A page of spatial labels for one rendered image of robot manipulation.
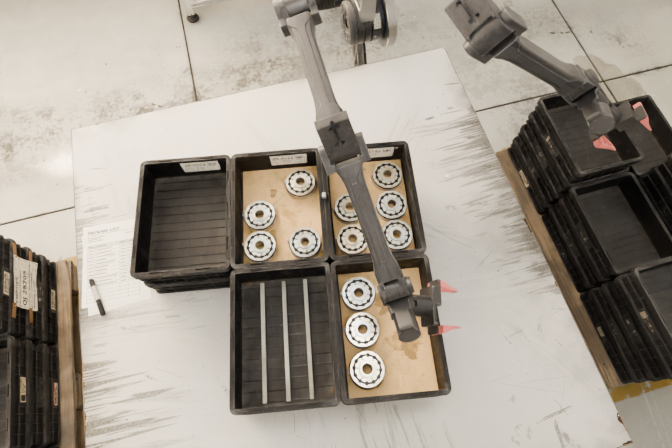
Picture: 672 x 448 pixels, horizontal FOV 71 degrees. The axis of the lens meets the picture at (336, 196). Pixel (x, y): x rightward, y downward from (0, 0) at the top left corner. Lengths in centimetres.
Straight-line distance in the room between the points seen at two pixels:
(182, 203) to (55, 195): 136
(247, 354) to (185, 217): 51
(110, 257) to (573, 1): 317
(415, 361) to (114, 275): 106
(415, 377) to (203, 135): 120
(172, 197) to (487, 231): 112
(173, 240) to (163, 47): 186
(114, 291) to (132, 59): 184
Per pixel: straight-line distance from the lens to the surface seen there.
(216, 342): 167
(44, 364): 237
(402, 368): 149
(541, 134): 233
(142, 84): 315
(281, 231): 158
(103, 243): 189
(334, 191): 163
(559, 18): 358
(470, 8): 105
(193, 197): 170
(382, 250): 114
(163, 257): 165
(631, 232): 242
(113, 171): 201
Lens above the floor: 230
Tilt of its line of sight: 65 degrees down
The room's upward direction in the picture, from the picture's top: straight up
